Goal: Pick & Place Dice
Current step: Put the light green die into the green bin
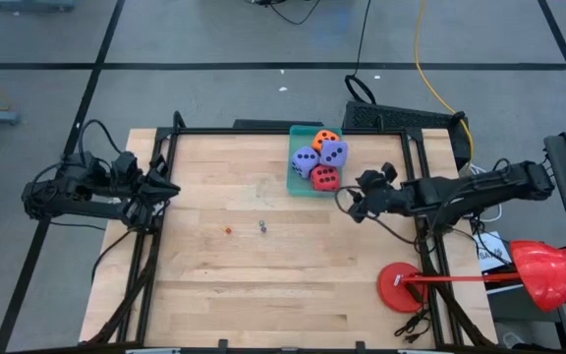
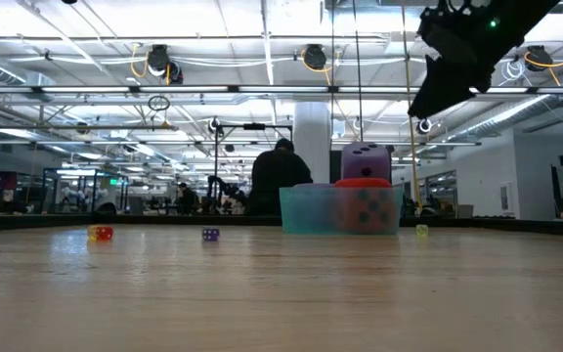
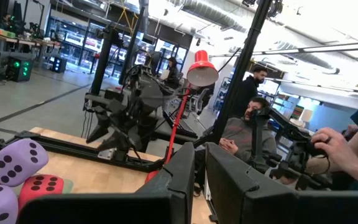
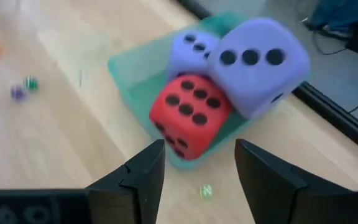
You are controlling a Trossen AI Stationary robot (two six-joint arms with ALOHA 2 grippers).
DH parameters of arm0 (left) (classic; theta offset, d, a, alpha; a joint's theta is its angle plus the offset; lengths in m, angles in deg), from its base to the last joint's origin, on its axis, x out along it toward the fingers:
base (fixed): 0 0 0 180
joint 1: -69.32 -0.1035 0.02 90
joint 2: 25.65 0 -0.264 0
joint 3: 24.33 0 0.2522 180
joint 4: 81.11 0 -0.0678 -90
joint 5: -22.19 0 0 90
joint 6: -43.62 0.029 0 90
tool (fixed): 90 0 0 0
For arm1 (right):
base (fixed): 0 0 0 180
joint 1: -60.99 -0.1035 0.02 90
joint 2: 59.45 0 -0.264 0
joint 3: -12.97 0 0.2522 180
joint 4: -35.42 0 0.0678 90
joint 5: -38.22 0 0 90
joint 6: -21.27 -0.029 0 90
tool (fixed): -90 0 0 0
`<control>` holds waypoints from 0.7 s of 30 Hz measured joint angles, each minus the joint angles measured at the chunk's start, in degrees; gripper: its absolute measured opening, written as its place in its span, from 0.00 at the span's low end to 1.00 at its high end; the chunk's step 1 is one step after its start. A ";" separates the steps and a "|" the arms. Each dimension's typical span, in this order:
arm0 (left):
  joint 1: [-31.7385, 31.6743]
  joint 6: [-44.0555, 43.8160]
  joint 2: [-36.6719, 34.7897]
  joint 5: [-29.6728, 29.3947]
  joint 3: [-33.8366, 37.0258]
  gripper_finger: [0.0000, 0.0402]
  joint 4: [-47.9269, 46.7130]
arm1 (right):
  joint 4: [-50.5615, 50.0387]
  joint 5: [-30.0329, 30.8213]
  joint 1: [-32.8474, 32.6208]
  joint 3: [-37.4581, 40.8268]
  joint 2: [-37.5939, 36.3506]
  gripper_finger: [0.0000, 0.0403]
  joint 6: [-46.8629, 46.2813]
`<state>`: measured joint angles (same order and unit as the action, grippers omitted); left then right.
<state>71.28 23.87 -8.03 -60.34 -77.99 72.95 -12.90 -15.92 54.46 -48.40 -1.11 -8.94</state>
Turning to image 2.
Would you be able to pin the red foam die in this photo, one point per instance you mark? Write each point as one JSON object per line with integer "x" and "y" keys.
{"x": 362, "y": 183}

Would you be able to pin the white building pillar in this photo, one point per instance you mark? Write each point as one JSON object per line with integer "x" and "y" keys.
{"x": 311, "y": 127}

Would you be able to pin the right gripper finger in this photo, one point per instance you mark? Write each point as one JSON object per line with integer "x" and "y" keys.
{"x": 438, "y": 88}

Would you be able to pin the small purple translucent die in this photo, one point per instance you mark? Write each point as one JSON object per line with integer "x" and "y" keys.
{"x": 210, "y": 234}

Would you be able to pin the teal plastic bin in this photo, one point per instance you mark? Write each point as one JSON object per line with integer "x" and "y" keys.
{"x": 306, "y": 215}

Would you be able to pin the small red translucent die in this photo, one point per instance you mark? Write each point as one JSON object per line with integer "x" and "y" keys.
{"x": 105, "y": 233}

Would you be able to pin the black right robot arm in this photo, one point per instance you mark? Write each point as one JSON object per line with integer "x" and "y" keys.
{"x": 531, "y": 14}

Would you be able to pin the black background robot arm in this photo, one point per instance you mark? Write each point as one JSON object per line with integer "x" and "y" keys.
{"x": 228, "y": 191}

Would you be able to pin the small yellow translucent die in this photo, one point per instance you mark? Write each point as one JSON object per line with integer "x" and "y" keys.
{"x": 92, "y": 233}

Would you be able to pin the small yellow-green translucent die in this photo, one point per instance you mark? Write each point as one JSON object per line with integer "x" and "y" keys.
{"x": 422, "y": 230}

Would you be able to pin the long ceiling light bar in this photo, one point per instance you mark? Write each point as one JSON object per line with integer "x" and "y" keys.
{"x": 286, "y": 89}

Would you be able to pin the black display panel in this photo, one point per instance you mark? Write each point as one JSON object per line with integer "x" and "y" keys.
{"x": 335, "y": 166}

